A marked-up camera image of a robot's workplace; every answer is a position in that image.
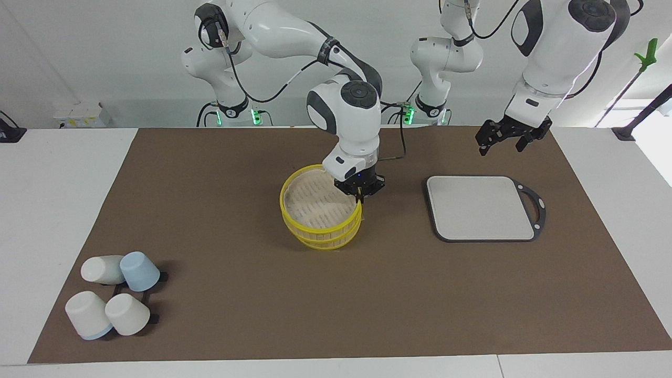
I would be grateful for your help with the green clamp on rod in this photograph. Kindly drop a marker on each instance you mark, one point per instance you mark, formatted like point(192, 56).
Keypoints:
point(647, 55)

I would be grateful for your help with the light blue plastic cup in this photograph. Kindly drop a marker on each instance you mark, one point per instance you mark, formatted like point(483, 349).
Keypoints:
point(139, 270)

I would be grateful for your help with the yellow bamboo steamer base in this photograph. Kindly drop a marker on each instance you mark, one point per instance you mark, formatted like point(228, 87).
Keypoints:
point(328, 242)

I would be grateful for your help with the white cutting board grey rim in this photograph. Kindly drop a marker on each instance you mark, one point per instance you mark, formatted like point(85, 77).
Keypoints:
point(480, 207)

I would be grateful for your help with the white plastic cup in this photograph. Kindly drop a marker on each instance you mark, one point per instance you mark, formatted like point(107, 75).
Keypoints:
point(86, 315)
point(128, 315)
point(100, 269)

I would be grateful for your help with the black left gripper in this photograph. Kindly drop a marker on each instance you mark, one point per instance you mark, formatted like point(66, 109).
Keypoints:
point(517, 127)

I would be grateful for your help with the brown table mat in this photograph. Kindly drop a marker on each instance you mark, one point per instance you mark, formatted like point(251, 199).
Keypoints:
point(236, 294)

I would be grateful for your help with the black cup rack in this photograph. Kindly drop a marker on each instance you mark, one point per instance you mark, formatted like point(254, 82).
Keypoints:
point(162, 276)

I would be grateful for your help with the black mount device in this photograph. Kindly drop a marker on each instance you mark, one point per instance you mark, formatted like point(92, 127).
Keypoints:
point(10, 131)

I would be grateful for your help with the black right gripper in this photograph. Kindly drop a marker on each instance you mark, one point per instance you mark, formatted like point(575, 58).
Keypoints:
point(362, 184)

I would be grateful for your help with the white power strip box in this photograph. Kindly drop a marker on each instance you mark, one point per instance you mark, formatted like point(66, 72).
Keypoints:
point(81, 115)

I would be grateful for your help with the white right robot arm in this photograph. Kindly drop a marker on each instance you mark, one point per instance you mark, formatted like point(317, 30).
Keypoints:
point(352, 121)

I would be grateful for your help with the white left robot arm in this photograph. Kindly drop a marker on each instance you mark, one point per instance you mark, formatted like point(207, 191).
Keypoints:
point(556, 52)

